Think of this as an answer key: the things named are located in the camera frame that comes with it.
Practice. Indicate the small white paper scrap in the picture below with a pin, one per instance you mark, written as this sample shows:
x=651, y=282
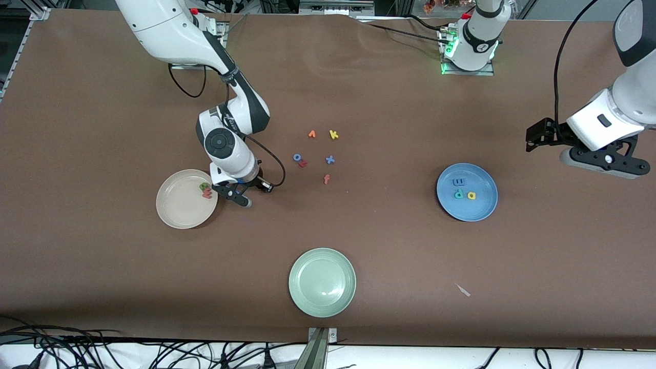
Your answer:
x=463, y=290

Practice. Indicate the beige brown plate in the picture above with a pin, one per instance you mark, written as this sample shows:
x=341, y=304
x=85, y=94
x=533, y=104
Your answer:
x=179, y=205

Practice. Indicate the orange background object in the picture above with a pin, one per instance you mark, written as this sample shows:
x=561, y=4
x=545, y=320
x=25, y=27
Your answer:
x=441, y=5

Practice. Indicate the blue plate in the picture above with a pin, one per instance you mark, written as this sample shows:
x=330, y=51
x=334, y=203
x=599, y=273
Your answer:
x=474, y=210

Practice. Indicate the light green plate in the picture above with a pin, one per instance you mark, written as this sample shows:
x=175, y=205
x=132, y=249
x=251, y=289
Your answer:
x=322, y=282

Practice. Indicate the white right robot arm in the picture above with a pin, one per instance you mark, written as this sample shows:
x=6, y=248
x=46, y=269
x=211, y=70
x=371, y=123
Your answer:
x=164, y=25

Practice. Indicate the blue letter m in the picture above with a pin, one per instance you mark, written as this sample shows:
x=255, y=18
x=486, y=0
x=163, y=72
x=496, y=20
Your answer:
x=458, y=182

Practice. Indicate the aluminium frame rail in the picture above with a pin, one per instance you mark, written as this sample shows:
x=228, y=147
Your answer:
x=40, y=14

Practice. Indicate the black background stand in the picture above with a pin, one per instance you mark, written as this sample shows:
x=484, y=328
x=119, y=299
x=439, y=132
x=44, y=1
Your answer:
x=279, y=6

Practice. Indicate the silver metal plate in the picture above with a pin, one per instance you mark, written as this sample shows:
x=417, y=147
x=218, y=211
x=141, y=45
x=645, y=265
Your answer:
x=335, y=5

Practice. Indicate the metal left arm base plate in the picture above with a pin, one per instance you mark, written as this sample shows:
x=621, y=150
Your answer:
x=466, y=73

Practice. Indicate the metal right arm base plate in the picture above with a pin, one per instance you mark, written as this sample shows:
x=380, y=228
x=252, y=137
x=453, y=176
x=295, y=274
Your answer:
x=223, y=28

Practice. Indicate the brown table cover sheet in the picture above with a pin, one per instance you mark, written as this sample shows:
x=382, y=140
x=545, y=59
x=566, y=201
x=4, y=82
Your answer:
x=102, y=256

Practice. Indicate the metal table edge bracket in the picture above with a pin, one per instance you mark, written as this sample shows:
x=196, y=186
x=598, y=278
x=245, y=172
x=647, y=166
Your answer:
x=319, y=348

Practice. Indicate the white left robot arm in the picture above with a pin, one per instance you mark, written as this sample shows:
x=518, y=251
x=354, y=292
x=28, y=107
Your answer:
x=476, y=41

